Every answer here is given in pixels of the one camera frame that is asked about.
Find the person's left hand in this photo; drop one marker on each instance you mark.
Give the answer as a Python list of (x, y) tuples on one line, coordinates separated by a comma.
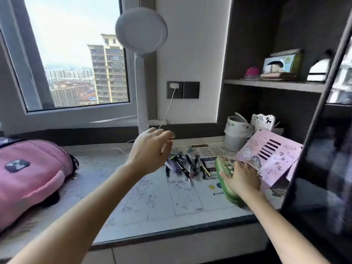
[(150, 151)]

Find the person's right hand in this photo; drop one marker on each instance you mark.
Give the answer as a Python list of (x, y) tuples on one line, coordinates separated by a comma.
[(244, 181)]

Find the green pencil case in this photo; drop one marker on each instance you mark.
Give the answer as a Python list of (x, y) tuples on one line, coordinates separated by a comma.
[(222, 164)]

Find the pile of pens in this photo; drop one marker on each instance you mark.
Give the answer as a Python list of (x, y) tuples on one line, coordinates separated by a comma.
[(183, 167)]

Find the pink and navy backpack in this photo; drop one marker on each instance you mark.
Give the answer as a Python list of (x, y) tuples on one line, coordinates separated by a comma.
[(33, 175)]

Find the person's left forearm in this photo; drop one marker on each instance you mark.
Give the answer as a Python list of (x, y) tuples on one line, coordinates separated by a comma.
[(82, 217)]

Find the person's right forearm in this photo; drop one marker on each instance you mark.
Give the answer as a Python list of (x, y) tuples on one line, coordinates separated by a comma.
[(275, 230)]

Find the pink cardboard organizer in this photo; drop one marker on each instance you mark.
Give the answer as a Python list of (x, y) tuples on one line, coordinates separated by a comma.
[(275, 162)]

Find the grey bin with white liner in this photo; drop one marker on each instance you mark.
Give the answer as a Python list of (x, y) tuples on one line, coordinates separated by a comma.
[(233, 140)]

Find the printed desk mat with map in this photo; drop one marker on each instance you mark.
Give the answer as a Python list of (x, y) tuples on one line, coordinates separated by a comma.
[(154, 195)]

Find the white panda print bag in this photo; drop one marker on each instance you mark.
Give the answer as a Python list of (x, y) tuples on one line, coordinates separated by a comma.
[(261, 122)]

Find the white charger plug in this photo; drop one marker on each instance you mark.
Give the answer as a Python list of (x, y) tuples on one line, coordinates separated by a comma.
[(174, 86)]

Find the white framed window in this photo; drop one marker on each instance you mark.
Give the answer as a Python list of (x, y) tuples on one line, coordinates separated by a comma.
[(68, 112)]

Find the dark wooden shelf unit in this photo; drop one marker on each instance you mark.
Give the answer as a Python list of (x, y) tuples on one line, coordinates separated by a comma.
[(302, 112)]

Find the pink round object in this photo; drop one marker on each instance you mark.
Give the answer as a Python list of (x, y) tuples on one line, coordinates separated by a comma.
[(252, 73)]

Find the white desk lamp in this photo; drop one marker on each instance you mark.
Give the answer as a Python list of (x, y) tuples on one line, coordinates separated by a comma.
[(141, 30)]

